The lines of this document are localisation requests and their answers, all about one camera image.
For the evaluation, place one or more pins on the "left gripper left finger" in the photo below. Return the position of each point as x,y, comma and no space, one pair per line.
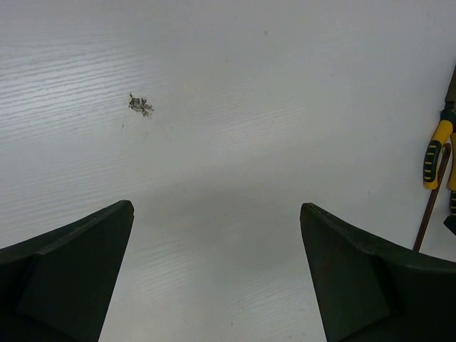
58,286

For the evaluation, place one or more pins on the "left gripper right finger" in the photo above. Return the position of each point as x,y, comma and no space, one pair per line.
370,289

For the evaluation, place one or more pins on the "long brown hex key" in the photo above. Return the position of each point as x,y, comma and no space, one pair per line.
432,198

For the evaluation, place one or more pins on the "yellow handled needle-nose pliers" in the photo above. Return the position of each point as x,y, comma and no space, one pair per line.
450,221

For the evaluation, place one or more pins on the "yellow handled cutting pliers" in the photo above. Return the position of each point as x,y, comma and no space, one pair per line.
445,128

